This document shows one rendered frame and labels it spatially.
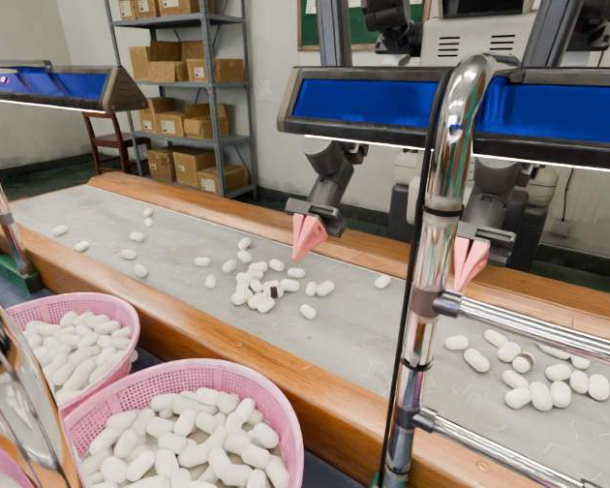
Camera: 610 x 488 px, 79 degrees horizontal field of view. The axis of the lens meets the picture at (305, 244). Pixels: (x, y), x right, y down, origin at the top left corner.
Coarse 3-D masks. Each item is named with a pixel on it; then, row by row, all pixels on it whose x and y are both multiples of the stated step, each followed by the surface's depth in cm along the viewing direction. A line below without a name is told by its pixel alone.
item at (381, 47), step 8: (408, 24) 99; (384, 32) 100; (392, 32) 98; (400, 32) 98; (408, 32) 99; (384, 40) 101; (392, 40) 100; (400, 40) 100; (408, 40) 101; (376, 48) 106; (384, 48) 105; (392, 48) 103; (400, 48) 102; (408, 48) 101
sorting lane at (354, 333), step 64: (64, 192) 120; (192, 256) 80; (256, 256) 80; (320, 256) 80; (256, 320) 60; (320, 320) 60; (384, 320) 60; (448, 320) 60; (384, 384) 48; (448, 384) 48; (512, 448) 40; (576, 448) 40
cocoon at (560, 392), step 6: (552, 384) 46; (558, 384) 45; (564, 384) 45; (552, 390) 45; (558, 390) 44; (564, 390) 44; (552, 396) 44; (558, 396) 44; (564, 396) 44; (558, 402) 44; (564, 402) 44
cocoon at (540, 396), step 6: (534, 384) 45; (540, 384) 45; (534, 390) 45; (540, 390) 44; (546, 390) 44; (534, 396) 44; (540, 396) 44; (546, 396) 43; (534, 402) 44; (540, 402) 43; (546, 402) 43; (552, 402) 43; (540, 408) 43; (546, 408) 43
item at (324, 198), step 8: (320, 184) 65; (328, 184) 65; (336, 184) 65; (312, 192) 66; (320, 192) 64; (328, 192) 64; (336, 192) 65; (288, 200) 66; (296, 200) 65; (312, 200) 64; (320, 200) 64; (328, 200) 64; (336, 200) 65; (312, 208) 64; (320, 208) 63; (328, 208) 62; (336, 208) 61; (320, 216) 66; (328, 216) 63; (336, 216) 61; (344, 224) 65
